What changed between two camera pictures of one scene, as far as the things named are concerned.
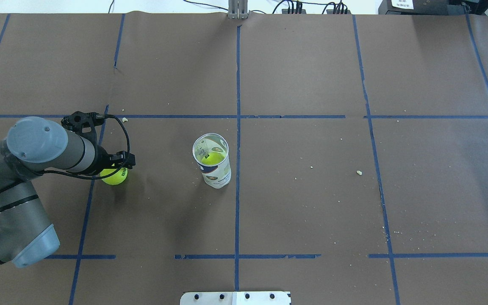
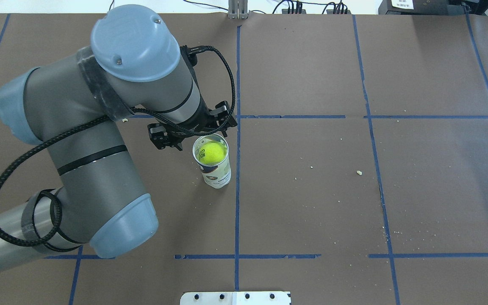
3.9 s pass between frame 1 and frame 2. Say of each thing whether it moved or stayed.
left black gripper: moved
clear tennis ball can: stayed
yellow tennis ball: moved
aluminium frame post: stayed
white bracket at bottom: stayed
